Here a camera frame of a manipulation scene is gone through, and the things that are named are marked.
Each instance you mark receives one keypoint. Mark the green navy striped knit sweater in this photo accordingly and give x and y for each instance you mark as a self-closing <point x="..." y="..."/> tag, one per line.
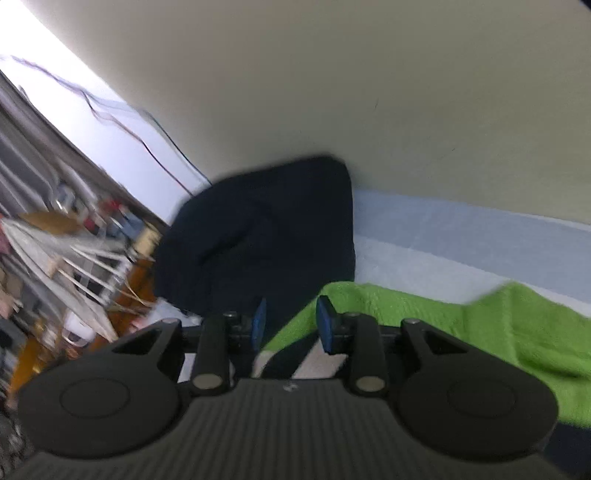
<point x="461" y="323"/>

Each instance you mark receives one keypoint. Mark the grey curtain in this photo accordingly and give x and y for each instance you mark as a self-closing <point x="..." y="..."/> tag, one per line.
<point x="27" y="138"/>

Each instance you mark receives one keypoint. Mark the white ironing board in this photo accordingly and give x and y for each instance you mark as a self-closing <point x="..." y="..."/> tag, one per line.
<point x="60" y="249"/>

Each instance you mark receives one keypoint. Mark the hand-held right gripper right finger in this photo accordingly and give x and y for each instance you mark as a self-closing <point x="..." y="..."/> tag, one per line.
<point x="326" y="325"/>

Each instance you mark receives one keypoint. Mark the brown wooden stand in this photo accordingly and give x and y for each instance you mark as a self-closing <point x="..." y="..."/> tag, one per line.
<point x="136" y="286"/>

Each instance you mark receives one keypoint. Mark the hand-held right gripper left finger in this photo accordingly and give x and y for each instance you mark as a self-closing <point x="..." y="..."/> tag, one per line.
<point x="259" y="325"/>

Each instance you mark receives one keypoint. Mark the white cup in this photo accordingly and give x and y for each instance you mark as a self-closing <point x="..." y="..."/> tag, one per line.
<point x="79" y="330"/>

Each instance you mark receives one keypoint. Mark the black garment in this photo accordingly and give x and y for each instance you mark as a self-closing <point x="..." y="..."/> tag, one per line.
<point x="258" y="230"/>

